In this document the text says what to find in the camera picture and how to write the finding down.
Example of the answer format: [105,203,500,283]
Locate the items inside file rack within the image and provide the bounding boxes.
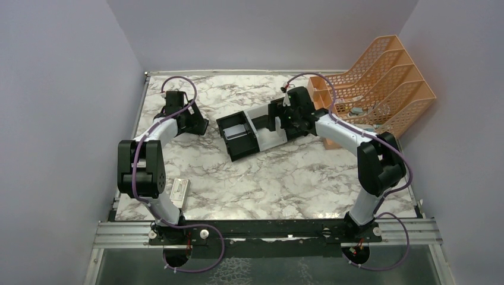
[333,97,383,129]

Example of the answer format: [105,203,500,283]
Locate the purple cable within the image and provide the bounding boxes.
[284,72,412,272]
[131,75,226,274]

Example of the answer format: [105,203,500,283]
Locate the silver card in tray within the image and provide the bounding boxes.
[224,124,247,140]

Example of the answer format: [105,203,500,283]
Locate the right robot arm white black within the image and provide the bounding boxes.
[267,87,407,237]

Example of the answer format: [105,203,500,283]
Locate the black white three-compartment tray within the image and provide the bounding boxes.
[216,104,288,162]

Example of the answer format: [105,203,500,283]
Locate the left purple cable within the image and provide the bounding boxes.
[131,75,226,274]

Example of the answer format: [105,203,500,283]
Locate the orange plastic file rack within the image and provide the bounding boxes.
[307,35,436,138]

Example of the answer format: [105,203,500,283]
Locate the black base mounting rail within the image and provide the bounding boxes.
[148,218,382,259]

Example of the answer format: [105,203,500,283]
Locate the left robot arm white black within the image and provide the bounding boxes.
[117,91,209,226]

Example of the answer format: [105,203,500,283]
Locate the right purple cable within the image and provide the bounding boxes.
[284,72,412,272]

